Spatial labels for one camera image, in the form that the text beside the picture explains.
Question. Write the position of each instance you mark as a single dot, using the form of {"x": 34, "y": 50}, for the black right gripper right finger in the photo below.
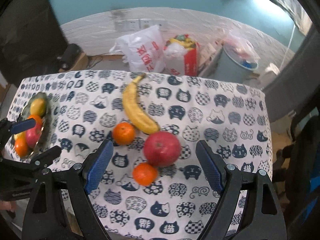
{"x": 261, "y": 218}

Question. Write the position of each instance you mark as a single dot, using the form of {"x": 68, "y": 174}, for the yellow-green pear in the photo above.
{"x": 38, "y": 107}

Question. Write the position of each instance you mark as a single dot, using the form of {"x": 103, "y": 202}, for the white wall sockets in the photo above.
{"x": 138, "y": 24}

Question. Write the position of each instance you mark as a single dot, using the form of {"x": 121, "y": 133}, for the red white bag with items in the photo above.
{"x": 181, "y": 55}

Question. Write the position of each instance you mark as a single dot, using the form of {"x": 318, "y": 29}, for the black cylindrical speaker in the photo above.
{"x": 70, "y": 56}

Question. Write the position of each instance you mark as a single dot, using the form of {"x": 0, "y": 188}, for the large red apple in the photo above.
{"x": 161, "y": 149}

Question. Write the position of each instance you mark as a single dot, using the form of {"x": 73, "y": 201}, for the white plastic bag red text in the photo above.
{"x": 143, "y": 50}

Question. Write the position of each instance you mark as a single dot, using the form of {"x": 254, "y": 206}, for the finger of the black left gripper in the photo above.
{"x": 46, "y": 158}
{"x": 22, "y": 126}

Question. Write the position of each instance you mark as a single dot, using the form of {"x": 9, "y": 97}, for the large orange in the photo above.
{"x": 21, "y": 147}

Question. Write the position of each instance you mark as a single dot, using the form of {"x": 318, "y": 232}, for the small mandarin at left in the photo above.
{"x": 123, "y": 133}

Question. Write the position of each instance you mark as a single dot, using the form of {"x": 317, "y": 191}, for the cat pattern tablecloth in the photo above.
{"x": 87, "y": 105}

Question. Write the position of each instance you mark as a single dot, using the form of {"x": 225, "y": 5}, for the small mandarin orange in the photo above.
{"x": 144, "y": 174}

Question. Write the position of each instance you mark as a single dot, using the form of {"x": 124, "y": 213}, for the white kettle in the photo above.
{"x": 271, "y": 68}

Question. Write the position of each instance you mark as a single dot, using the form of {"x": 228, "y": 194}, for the clear plastic bag on bin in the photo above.
{"x": 239, "y": 48}

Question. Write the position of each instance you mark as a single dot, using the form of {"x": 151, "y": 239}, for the teal round bin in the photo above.
{"x": 227, "y": 66}

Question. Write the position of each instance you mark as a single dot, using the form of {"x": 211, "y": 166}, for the silver fruit plate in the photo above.
{"x": 46, "y": 121}

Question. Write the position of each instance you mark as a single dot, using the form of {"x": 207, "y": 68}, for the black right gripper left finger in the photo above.
{"x": 45, "y": 216}

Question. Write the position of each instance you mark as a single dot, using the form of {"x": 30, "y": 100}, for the yellow banana at back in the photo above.
{"x": 134, "y": 112}

